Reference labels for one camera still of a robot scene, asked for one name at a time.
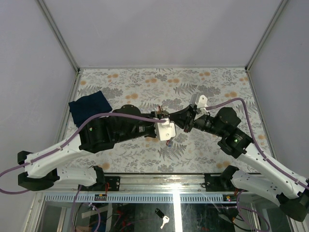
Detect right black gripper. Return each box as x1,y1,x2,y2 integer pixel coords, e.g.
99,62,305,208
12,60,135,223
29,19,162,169
167,103,225,137

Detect red handled metal keyring holder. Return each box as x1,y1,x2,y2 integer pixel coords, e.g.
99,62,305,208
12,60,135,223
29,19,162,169
157,105,171,147

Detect black key tag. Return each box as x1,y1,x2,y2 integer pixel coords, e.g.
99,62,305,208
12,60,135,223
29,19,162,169
155,208,165,218

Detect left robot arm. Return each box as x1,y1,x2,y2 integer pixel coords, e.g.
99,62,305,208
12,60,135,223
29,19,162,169
17,105,170,191

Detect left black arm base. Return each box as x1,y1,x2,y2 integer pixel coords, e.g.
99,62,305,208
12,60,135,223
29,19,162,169
97,176,121,193

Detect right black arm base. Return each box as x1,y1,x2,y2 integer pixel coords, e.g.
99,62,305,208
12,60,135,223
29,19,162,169
204,174,237,192

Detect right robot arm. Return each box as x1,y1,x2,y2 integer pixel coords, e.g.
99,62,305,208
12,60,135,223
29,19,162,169
169,106,309,222

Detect dark blue folded cloth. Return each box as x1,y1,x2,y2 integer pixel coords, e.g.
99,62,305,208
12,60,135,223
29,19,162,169
69,91,112,128

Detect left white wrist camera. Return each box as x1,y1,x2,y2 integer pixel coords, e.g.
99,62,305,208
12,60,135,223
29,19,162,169
155,117,176,141

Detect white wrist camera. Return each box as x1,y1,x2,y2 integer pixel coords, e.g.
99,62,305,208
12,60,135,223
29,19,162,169
190,93,208,114
155,117,176,141

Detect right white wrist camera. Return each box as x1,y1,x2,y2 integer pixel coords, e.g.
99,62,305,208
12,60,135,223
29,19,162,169
190,93,208,114

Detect aluminium front rail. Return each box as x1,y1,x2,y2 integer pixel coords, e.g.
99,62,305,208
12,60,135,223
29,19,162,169
39,173,222,194

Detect slotted white cable duct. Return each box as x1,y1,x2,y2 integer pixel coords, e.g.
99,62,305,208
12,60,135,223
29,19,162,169
44,193,224,203

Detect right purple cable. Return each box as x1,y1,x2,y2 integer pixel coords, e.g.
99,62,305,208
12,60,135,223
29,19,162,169
204,97,309,189

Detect right aluminium corner post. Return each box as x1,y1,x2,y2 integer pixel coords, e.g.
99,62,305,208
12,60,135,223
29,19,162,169
244,0,291,71

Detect aluminium corner post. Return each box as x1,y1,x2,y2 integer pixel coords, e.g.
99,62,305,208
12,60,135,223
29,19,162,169
35,0,80,73
244,0,291,71

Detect left aluminium corner post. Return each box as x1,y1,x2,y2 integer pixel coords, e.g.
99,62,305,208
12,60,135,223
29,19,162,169
35,0,80,73

